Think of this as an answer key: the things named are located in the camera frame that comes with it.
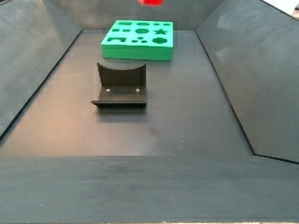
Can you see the red hexagonal prism block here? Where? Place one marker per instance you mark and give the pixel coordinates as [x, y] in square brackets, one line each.
[151, 2]

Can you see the green shape sorter board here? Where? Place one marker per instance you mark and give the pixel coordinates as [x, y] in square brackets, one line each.
[139, 40]

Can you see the black curved stand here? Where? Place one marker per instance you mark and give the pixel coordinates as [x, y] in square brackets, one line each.
[122, 86]

